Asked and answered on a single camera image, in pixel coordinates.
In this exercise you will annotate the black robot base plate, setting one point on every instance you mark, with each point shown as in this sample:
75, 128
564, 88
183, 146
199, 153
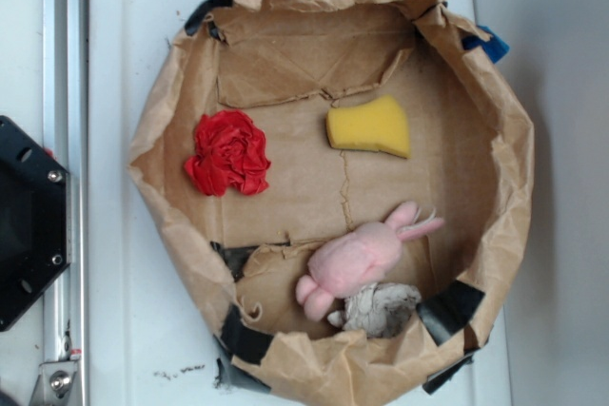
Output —
34, 222

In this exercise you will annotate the pink plush bunny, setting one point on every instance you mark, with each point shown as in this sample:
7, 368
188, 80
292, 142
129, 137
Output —
341, 267

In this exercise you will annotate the red crumpled cloth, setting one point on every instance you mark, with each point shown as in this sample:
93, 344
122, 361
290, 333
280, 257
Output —
229, 152

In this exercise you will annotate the grey crumpled rag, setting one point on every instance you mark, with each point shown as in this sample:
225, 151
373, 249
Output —
380, 309

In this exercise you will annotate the brown paper bag bin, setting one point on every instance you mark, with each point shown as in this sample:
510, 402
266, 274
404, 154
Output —
285, 63

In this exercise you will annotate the white plastic board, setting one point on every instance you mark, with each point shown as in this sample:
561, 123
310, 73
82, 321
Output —
147, 343

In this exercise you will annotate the aluminium frame rail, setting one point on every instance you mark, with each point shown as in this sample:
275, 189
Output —
64, 372

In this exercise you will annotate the yellow sponge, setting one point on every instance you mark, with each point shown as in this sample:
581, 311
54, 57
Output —
380, 125

